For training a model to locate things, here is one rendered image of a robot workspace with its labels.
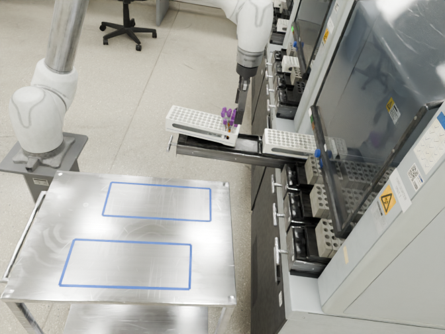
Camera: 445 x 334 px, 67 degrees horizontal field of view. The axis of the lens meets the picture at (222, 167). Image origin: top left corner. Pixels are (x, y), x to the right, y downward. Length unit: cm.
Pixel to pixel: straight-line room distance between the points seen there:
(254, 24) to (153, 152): 159
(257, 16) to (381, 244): 72
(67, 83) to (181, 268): 87
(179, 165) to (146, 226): 138
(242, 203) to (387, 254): 149
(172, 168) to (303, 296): 151
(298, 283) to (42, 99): 107
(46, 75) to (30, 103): 17
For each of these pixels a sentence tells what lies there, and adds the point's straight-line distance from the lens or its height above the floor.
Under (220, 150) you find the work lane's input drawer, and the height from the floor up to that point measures 80.
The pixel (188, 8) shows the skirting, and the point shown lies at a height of 3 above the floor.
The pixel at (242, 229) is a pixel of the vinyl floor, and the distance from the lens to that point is 212.
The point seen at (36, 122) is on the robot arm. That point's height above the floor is 90.
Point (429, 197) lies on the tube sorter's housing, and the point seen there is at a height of 129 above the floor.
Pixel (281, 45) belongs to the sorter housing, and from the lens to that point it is 250.
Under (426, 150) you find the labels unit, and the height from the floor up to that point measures 134.
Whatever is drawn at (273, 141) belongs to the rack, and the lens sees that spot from 137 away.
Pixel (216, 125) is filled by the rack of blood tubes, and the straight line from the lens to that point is 137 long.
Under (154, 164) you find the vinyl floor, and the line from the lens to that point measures 242.
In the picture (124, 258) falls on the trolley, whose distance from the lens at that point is 103.
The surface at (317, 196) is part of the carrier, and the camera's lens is 120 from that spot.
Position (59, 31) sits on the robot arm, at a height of 114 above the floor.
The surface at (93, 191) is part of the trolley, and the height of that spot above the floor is 82.
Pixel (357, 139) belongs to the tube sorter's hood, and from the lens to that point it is 97.
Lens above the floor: 171
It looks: 44 degrees down
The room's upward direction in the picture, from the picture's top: 11 degrees clockwise
